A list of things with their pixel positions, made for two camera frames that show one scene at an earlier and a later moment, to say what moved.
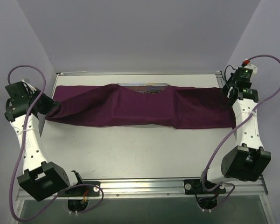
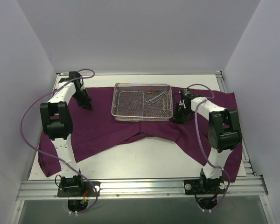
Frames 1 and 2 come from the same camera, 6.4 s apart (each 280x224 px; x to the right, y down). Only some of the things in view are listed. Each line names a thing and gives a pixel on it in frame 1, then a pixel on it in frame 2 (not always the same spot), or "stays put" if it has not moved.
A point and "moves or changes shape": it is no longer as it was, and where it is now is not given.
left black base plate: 82,190 stays put
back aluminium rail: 201,72 stays put
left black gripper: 47,103 -> 82,97
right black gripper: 227,88 -> 180,108
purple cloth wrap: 182,106 moves or changes shape
